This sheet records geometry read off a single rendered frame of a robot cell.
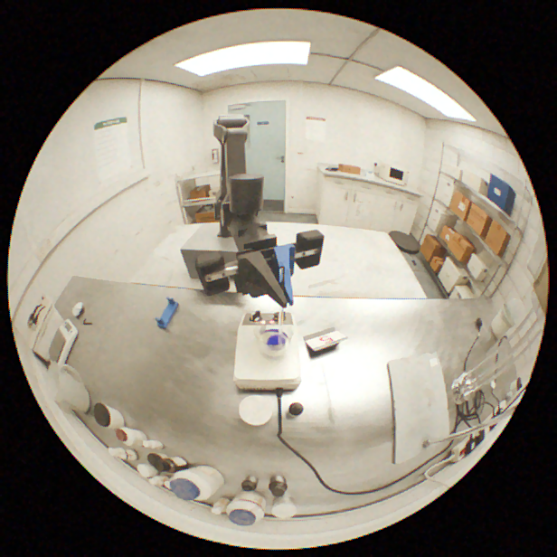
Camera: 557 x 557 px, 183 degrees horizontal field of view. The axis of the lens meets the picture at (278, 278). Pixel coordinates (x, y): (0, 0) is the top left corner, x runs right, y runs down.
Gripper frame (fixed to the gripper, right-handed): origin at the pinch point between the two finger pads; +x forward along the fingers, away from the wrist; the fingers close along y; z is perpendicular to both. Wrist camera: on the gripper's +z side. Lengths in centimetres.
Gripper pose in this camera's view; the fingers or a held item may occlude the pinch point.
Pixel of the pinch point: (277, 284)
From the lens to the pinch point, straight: 23.1
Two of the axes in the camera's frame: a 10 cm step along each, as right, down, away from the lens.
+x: 3.8, 6.4, -6.6
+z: 0.0, 7.2, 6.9
